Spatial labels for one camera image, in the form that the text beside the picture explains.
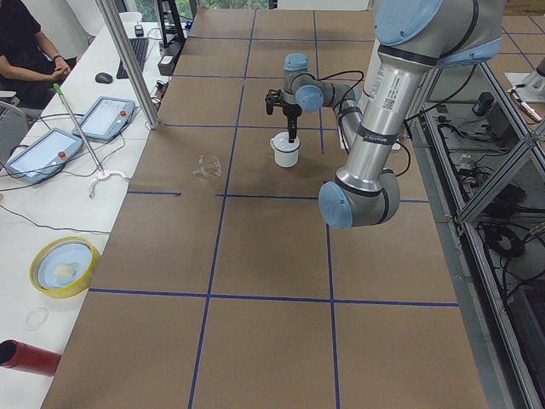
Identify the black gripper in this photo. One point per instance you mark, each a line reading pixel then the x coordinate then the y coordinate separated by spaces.
pixel 291 112

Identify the clear glass funnel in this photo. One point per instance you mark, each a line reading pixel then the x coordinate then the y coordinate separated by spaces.
pixel 209 166

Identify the white cup lid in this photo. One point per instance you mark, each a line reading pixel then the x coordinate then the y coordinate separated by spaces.
pixel 281 143

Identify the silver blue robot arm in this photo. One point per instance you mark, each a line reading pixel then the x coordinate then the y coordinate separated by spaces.
pixel 413 37

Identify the white enamel cup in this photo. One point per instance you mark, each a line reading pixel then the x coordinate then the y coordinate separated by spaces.
pixel 286 160

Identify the black box on table edge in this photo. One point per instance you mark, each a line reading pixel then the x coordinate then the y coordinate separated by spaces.
pixel 169 57

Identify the teach pendant far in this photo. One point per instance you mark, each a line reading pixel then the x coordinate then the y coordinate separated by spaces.
pixel 106 118

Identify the teach pendant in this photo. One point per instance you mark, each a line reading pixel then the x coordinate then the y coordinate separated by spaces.
pixel 45 157
pixel 106 118

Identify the black computer mouse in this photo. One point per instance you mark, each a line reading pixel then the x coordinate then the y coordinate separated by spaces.
pixel 103 78

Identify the teach pendant near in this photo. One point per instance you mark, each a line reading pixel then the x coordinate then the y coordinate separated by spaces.
pixel 45 157

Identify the seated person in black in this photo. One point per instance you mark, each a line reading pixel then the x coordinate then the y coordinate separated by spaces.
pixel 30 63

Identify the red cylinder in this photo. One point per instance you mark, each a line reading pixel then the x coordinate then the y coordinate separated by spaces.
pixel 23 357

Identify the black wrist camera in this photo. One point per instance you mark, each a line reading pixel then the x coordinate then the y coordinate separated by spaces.
pixel 273 99

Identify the aluminium frame post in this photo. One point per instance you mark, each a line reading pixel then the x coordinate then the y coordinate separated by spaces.
pixel 116 28

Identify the grabber stick green handle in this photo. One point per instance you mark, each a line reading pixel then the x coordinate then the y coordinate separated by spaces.
pixel 103 174

